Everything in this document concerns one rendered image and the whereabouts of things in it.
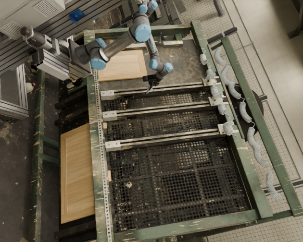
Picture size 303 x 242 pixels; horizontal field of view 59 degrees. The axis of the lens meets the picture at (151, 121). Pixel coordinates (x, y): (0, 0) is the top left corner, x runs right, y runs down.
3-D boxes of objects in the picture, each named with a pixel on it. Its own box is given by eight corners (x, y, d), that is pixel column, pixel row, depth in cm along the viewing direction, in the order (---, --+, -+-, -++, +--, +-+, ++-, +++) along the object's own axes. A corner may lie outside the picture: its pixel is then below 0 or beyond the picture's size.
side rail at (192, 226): (114, 235, 203) (113, 233, 193) (249, 211, 218) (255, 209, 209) (115, 247, 199) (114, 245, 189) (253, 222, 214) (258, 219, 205)
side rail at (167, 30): (95, 37, 305) (94, 29, 296) (188, 30, 321) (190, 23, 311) (95, 41, 302) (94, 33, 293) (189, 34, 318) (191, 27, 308)
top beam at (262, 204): (189, 26, 316) (190, 19, 307) (197, 26, 317) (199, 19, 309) (256, 221, 209) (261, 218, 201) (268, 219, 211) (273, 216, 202)
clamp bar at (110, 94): (100, 93, 259) (98, 78, 238) (217, 82, 276) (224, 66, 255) (101, 102, 254) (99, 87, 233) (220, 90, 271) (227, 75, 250)
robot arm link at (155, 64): (146, 59, 223) (157, 64, 229) (148, 69, 217) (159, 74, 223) (152, 53, 218) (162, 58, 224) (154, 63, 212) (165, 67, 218)
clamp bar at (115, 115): (102, 114, 248) (100, 99, 227) (223, 101, 265) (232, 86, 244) (103, 123, 243) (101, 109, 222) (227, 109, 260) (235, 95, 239)
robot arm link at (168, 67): (165, 60, 221) (172, 63, 225) (157, 67, 228) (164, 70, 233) (166, 67, 217) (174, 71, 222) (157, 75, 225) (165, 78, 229)
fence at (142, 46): (96, 49, 288) (95, 46, 284) (181, 42, 301) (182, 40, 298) (96, 52, 285) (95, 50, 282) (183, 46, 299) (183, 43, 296)
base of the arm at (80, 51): (76, 59, 208) (86, 54, 205) (73, 43, 213) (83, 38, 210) (88, 67, 221) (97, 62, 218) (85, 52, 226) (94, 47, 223)
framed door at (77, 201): (61, 135, 285) (60, 134, 283) (104, 116, 267) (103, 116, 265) (62, 223, 241) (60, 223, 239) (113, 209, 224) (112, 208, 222)
